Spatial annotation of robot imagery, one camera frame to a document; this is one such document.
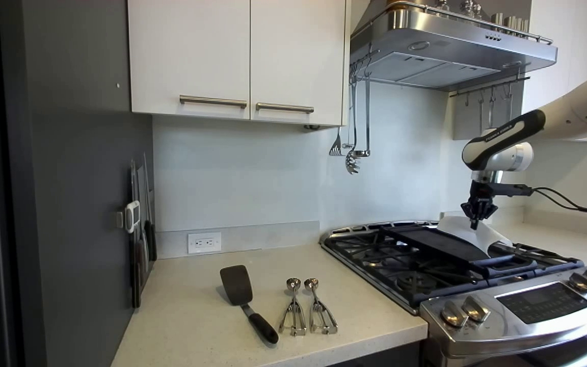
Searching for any stainless steel range hood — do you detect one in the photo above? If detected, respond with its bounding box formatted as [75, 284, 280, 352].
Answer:
[348, 0, 560, 92]

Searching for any white cloth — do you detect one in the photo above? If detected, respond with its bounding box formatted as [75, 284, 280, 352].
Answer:
[434, 214, 514, 250]

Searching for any hanging metal slotted turner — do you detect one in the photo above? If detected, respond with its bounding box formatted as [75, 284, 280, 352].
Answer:
[328, 77, 347, 158]

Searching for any black griddle tray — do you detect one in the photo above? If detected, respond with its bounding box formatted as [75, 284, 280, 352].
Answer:
[386, 221, 517, 269]

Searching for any white kitchen timer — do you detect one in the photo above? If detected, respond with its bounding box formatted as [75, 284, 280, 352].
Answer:
[121, 198, 146, 235]

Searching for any black spatula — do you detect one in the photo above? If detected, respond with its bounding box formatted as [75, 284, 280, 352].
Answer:
[219, 263, 282, 347]

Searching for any wide white cabinet door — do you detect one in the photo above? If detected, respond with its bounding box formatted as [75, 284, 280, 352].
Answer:
[127, 0, 253, 122]

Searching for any grey hanging utensil rack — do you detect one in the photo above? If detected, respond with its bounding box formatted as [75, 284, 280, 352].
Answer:
[449, 74, 532, 143]

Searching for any hanging metal ladle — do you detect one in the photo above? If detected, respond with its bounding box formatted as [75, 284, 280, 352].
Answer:
[343, 79, 373, 174]

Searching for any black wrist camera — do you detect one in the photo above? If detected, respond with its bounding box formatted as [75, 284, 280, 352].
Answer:
[486, 180, 536, 199]

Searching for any black handled kitchen knife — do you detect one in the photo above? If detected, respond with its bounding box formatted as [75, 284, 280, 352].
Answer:
[140, 160, 154, 275]
[146, 191, 160, 264]
[127, 163, 143, 310]

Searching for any metal ice cream scoop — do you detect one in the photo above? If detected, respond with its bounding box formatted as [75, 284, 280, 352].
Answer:
[303, 275, 340, 336]
[278, 275, 309, 336]

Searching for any narrow white cabinet door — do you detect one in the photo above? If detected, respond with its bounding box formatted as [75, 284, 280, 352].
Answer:
[250, 0, 348, 128]

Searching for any stainless steel gas range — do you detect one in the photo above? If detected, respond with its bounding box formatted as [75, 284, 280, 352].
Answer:
[319, 219, 587, 367]

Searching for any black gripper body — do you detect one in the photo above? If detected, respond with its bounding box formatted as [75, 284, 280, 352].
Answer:
[469, 178, 501, 210]

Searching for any white electrical outlet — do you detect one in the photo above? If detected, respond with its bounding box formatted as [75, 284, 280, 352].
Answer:
[185, 231, 224, 257]

